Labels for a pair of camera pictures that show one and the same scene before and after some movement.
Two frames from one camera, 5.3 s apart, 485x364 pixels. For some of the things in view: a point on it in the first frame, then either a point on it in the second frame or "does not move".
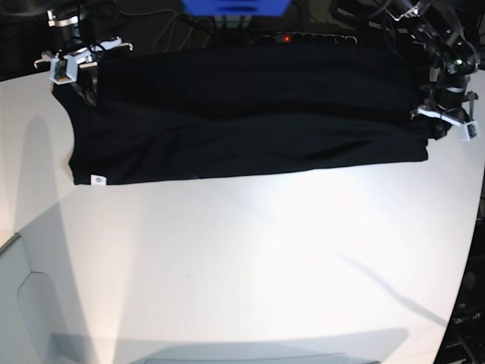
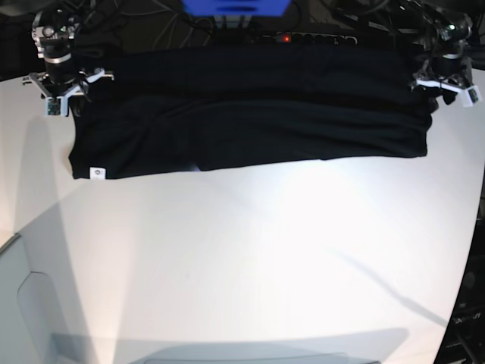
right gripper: (448, 103) → (452, 72)
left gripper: (81, 56) → (60, 81)
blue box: (236, 7) does not move
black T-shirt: (152, 114) does not move
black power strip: (306, 39) does not move
